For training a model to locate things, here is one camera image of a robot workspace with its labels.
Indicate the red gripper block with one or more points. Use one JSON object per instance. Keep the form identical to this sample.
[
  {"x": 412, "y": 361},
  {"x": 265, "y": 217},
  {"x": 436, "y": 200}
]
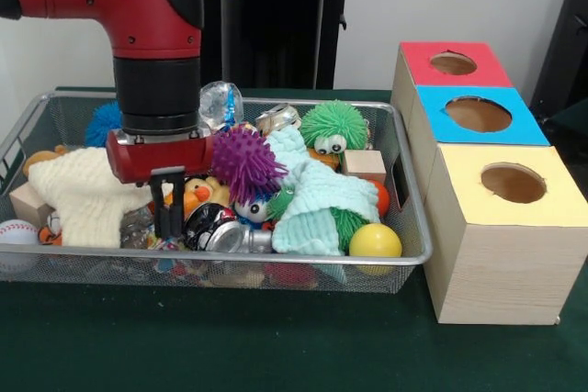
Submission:
[{"x": 161, "y": 158}]

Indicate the colourful polka-dot cloth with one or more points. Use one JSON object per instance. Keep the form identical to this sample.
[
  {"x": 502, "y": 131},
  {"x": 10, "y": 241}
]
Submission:
[{"x": 170, "y": 244}]

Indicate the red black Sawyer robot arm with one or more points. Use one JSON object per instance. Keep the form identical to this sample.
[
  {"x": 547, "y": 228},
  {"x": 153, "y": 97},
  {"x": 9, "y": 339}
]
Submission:
[{"x": 138, "y": 6}]

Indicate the shallow silver mesh bin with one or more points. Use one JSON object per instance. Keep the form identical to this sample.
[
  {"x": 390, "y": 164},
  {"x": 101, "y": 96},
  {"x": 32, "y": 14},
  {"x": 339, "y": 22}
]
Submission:
[{"x": 115, "y": 275}]

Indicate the wooden box with three holes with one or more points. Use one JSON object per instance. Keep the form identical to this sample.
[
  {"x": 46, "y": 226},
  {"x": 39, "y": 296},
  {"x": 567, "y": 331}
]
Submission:
[{"x": 505, "y": 272}]

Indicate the crushed black drink can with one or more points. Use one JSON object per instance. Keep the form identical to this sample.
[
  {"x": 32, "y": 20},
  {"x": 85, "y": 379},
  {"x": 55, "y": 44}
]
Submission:
[{"x": 206, "y": 227}]

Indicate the cream knitted cloth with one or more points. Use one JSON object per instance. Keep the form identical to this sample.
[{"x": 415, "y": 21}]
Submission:
[{"x": 82, "y": 190}]

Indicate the purple spiky rubber ball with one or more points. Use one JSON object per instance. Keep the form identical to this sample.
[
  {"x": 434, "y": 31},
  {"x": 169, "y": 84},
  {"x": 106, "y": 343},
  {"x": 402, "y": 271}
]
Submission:
[{"x": 243, "y": 162}]

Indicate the blue spiky rubber ball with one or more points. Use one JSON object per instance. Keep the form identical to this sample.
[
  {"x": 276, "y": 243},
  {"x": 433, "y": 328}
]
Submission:
[{"x": 103, "y": 128}]

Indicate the white baseball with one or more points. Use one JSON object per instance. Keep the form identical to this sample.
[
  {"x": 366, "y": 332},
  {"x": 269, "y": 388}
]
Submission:
[{"x": 16, "y": 233}]

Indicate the mint green knitted cloth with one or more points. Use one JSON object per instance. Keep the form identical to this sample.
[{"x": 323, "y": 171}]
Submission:
[{"x": 321, "y": 190}]

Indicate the green spiky ball with eyes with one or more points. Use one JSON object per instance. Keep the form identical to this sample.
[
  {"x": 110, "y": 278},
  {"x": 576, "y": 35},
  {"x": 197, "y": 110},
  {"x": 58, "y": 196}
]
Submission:
[{"x": 333, "y": 121}]

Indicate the small wooden cube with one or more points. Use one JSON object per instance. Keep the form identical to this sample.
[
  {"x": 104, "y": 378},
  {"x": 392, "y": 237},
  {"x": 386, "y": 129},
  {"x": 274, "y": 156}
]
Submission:
[{"x": 365, "y": 164}]

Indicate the yellow plastic ball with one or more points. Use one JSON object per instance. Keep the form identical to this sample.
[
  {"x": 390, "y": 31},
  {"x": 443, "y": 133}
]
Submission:
[{"x": 374, "y": 240}]

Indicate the orange-red ball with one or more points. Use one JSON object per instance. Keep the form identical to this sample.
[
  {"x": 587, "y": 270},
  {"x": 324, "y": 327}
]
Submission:
[{"x": 382, "y": 199}]

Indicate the dark green side table cloth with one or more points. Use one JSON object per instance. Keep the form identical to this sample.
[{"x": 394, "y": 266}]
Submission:
[{"x": 574, "y": 123}]

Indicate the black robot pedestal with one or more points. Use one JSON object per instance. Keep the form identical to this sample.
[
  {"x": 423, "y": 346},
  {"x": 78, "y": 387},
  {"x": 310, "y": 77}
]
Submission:
[{"x": 275, "y": 20}]

